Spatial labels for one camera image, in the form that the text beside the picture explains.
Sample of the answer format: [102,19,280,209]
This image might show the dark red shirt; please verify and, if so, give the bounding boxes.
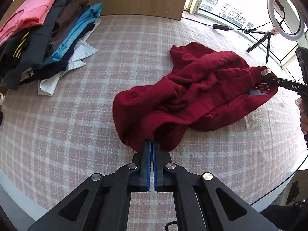
[113,42,278,152]

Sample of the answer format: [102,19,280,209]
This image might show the person's right hand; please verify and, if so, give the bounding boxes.
[295,98,308,135]

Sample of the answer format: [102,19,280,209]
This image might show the black mini tripod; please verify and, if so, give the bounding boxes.
[246,30,275,64]

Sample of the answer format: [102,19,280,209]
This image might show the pink plaid table cloth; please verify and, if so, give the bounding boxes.
[1,16,307,230]

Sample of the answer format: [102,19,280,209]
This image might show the black folded garments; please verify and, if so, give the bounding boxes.
[1,0,92,90]

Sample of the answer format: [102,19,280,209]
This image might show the blue folded garment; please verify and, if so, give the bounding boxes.
[42,3,103,66]

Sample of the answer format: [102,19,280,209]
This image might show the pink folded garment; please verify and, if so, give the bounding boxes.
[1,0,55,44]

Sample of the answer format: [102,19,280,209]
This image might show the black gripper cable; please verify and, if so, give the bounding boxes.
[250,158,308,207]

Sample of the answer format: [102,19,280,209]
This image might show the ring light cable with remote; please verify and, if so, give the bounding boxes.
[181,16,273,36]

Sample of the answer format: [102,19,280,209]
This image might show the white ring light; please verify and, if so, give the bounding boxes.
[267,0,305,41]

